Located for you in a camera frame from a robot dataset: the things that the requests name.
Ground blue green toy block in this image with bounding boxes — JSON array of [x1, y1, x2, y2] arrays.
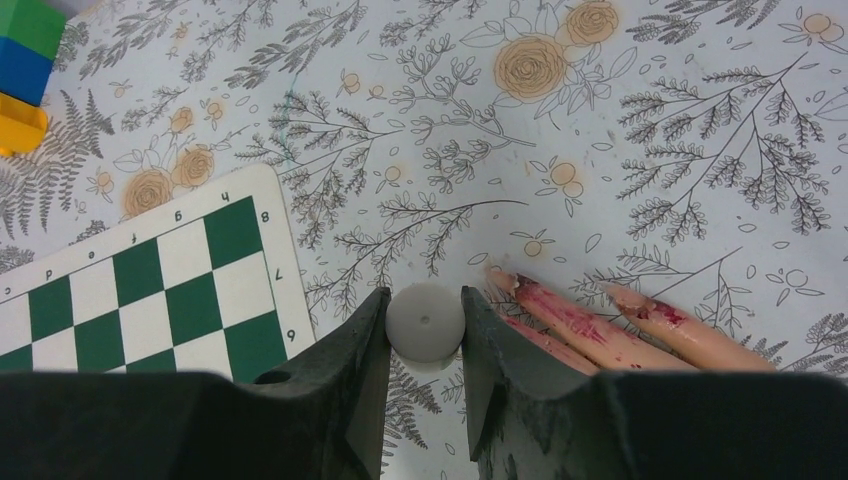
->
[[1, 0, 67, 107]]

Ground person's hand painted nails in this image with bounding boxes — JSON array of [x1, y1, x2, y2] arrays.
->
[[486, 269, 776, 376]]

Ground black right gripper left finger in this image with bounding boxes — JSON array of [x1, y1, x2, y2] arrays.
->
[[1, 287, 391, 479]]

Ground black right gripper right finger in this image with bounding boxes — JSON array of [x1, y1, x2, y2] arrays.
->
[[461, 287, 847, 479]]

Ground floral tablecloth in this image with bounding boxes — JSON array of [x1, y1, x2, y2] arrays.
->
[[1, 1, 847, 479]]

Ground green white chessboard mat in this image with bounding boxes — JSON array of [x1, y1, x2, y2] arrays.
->
[[1, 165, 315, 383]]

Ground orange round toy brick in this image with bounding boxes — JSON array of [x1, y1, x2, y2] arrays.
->
[[0, 93, 48, 156]]

